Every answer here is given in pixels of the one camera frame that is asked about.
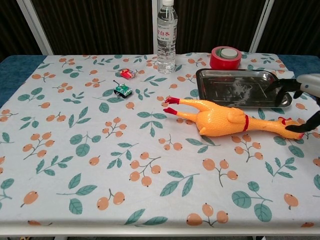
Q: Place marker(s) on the dark fabric partition panel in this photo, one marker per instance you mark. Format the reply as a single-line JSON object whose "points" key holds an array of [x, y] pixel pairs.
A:
{"points": [[100, 25], [12, 27], [212, 22], [295, 25]]}

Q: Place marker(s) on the floral tablecloth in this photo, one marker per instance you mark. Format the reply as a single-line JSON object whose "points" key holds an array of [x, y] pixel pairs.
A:
{"points": [[125, 162]]}

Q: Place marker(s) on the orange rubber chicken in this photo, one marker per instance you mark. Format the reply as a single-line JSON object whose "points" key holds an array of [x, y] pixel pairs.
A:
{"points": [[215, 120]]}

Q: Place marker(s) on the small red candy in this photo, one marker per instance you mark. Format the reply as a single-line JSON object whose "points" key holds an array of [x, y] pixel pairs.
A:
{"points": [[128, 73]]}

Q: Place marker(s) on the small white tape roll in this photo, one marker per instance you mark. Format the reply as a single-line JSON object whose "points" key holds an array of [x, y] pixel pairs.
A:
{"points": [[228, 53]]}

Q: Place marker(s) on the metal tray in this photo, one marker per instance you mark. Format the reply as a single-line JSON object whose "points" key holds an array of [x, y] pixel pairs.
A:
{"points": [[232, 87]]}

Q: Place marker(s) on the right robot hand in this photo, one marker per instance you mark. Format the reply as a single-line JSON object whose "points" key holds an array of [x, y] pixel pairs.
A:
{"points": [[308, 83]]}

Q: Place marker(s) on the clear plastic water bottle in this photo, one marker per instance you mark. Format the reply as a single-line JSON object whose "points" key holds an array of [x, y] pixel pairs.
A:
{"points": [[166, 50]]}

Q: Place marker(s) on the white partition frame post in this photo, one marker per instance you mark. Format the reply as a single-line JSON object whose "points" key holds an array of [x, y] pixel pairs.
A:
{"points": [[155, 25], [37, 27], [261, 25]]}

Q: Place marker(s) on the green toy tank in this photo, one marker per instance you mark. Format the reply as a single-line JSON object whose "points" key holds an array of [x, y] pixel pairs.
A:
{"points": [[123, 90]]}

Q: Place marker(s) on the red tape roll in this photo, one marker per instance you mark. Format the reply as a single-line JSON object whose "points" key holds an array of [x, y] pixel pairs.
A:
{"points": [[223, 63]]}

